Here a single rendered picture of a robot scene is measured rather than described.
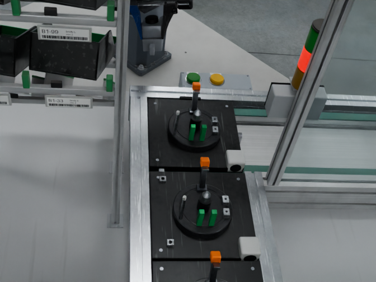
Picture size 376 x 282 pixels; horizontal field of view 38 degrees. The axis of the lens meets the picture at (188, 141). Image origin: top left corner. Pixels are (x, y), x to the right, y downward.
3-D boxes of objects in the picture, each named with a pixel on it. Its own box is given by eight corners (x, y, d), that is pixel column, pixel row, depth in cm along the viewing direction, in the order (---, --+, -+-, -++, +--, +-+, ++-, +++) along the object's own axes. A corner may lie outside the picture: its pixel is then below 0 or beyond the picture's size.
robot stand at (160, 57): (141, 36, 185) (144, -15, 170) (172, 57, 179) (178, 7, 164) (109, 53, 177) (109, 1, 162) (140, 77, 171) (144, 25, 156)
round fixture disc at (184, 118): (166, 111, 147) (167, 106, 146) (217, 113, 149) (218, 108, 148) (168, 151, 138) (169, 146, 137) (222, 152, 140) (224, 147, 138)
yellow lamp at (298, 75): (288, 76, 118) (295, 59, 114) (311, 77, 119) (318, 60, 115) (293, 92, 115) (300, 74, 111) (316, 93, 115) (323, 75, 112)
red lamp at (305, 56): (295, 58, 114) (301, 40, 111) (318, 59, 115) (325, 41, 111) (300, 74, 111) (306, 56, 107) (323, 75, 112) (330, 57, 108)
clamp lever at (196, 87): (189, 108, 145) (192, 81, 142) (197, 108, 146) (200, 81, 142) (191, 113, 142) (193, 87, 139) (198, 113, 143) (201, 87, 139)
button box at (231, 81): (178, 85, 165) (180, 70, 160) (245, 88, 168) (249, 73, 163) (179, 102, 160) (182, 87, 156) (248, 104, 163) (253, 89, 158)
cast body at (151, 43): (145, 39, 129) (142, 11, 125) (163, 39, 129) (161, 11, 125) (142, 55, 123) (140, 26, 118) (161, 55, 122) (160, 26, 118)
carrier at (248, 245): (149, 175, 135) (153, 142, 125) (243, 177, 138) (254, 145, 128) (151, 263, 119) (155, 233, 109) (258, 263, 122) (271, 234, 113)
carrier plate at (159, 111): (147, 103, 151) (147, 97, 150) (231, 106, 154) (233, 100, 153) (149, 170, 136) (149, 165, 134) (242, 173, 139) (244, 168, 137)
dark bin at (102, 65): (65, 38, 129) (67, 6, 126) (120, 47, 129) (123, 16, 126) (28, 70, 103) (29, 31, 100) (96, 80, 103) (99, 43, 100)
